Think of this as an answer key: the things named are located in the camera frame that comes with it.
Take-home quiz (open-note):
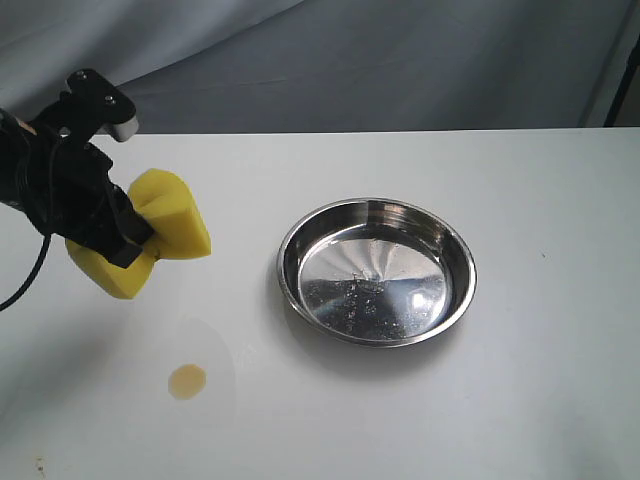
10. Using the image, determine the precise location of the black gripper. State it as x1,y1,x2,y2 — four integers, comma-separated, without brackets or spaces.
1,107,154,268

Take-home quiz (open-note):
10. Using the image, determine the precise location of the yellow sponge block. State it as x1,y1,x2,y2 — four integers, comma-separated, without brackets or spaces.
65,169,211,300

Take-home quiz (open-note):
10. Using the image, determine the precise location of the round stainless steel dish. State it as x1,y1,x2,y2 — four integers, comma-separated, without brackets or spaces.
275,198,478,348

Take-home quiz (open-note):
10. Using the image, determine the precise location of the brown liquid spill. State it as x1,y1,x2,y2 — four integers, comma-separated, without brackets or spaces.
168,364,207,400

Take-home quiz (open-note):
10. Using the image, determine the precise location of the grey backdrop cloth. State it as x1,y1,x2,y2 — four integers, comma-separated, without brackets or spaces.
1,1,639,133

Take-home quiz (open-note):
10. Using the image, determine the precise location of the black cable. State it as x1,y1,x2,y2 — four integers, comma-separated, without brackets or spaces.
0,234,51,312

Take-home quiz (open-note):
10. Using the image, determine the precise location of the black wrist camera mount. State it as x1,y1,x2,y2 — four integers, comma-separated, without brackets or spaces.
32,68,139,144

